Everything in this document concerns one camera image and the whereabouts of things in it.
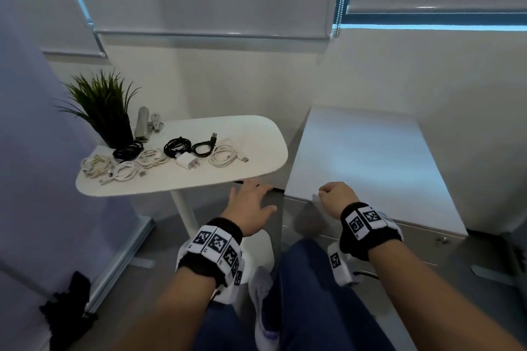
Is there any grey partition foot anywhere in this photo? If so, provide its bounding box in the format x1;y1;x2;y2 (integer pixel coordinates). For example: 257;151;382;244
470;264;518;286

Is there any person's leg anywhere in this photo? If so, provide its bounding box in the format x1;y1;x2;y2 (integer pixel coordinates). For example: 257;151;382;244
263;238;396;351
193;301;256;351

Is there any person's right leg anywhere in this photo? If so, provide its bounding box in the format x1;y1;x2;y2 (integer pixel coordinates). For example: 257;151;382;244
263;238;396;351

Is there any black wristband with marker tags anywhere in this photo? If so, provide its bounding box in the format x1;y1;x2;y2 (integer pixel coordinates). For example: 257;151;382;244
339;201;404;262
177;217;246;290

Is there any person's left forearm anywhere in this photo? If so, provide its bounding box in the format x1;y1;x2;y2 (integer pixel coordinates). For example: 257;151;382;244
115;268;219;351

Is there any thick white cable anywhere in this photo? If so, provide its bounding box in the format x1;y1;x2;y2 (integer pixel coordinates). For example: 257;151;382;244
208;145;251;168

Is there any white sneaker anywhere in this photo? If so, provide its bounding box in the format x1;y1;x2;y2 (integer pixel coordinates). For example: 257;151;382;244
248;266;283;351

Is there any thin black cable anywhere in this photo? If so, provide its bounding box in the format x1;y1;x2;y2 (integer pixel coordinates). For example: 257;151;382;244
163;137;193;159

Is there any person's left leg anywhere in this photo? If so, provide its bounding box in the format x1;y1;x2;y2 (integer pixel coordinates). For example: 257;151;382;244
193;301;256;351

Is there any white charging cable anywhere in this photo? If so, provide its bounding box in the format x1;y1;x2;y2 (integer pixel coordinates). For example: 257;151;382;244
100;160;148;186

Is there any person's left hand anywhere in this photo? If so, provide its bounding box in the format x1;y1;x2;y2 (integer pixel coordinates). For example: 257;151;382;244
220;179;278;239

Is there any green plant in black pot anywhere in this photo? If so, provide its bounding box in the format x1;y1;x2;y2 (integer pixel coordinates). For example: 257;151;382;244
55;70;143;149

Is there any grey oblong device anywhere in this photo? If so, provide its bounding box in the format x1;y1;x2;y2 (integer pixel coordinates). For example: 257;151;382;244
134;106;150;141

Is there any beige charging cable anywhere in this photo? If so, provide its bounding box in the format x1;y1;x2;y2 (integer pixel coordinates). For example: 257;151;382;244
80;154;113;179

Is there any person's right hand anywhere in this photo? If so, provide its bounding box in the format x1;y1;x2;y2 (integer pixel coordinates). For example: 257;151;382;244
318;182;361;220

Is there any white charger adapter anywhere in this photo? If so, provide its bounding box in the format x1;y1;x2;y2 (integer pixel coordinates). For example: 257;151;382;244
176;153;201;171

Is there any short black usb cable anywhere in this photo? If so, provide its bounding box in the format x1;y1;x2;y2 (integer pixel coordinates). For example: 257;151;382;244
191;132;219;157

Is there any off-white usb cable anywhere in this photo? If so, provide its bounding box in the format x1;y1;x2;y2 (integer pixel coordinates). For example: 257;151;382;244
137;149;169;169

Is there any person's right forearm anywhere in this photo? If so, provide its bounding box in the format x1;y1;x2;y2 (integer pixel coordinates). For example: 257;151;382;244
368;239;527;351

